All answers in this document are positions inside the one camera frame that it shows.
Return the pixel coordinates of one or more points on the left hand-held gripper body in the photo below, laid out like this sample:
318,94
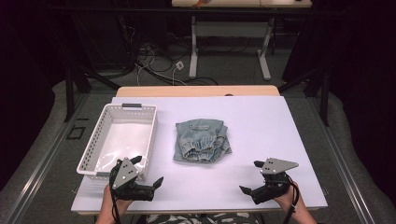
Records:
126,174

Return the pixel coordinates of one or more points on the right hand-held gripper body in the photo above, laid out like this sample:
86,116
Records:
274,166

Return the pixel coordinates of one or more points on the white perforated plastic basket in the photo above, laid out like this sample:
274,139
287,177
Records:
120,137

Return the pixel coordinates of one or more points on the light blue denim shorts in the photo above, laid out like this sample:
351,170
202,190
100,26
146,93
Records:
200,140

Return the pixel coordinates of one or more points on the person's left hand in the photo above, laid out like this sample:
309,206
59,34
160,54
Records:
107,202

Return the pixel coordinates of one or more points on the person's right hand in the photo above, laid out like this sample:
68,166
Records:
288,199

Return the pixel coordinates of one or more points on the white table board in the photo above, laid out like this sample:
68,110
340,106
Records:
255,130

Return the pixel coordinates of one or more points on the person's patterned clothing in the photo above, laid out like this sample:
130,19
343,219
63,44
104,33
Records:
193,218

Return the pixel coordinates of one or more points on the black metal stand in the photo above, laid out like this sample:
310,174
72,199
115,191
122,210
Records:
69,93
324,99

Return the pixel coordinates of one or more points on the light wooden table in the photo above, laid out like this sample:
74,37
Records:
199,90

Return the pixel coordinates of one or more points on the white power adapter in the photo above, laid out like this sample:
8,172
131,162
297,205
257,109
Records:
179,65

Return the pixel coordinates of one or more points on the white-legged background desk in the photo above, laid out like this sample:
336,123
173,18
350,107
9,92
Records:
193,56

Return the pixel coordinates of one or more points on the dark curtain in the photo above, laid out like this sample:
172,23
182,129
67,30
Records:
21,77
364,77

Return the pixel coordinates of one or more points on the orange object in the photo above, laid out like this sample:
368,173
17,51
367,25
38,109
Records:
200,3

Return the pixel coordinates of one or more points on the metal floor rail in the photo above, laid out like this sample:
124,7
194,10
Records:
46,161
342,161

